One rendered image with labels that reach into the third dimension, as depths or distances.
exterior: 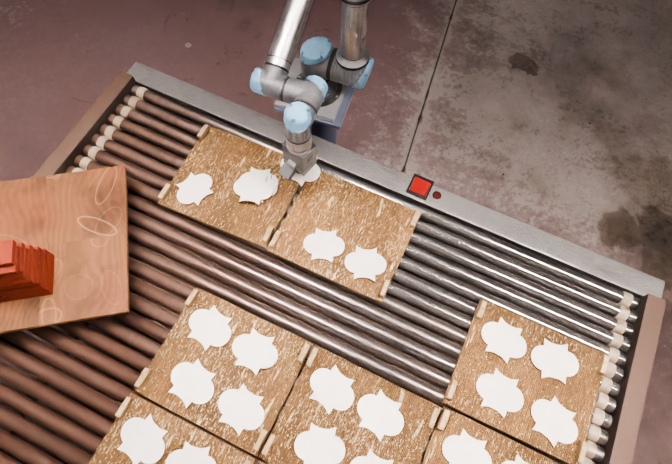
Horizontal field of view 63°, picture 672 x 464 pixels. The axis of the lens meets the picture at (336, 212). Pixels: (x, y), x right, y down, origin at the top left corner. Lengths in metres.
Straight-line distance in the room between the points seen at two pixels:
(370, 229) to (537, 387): 0.70
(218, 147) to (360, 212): 0.56
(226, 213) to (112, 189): 0.37
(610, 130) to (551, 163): 0.45
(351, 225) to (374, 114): 1.48
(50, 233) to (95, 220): 0.14
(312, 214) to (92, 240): 0.70
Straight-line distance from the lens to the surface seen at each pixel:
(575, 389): 1.87
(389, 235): 1.86
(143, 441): 1.75
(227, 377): 1.73
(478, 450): 1.74
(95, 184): 1.95
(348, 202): 1.90
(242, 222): 1.88
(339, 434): 1.70
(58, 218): 1.93
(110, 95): 2.25
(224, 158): 2.01
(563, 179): 3.30
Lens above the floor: 2.63
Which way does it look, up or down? 64 degrees down
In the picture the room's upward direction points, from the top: 4 degrees clockwise
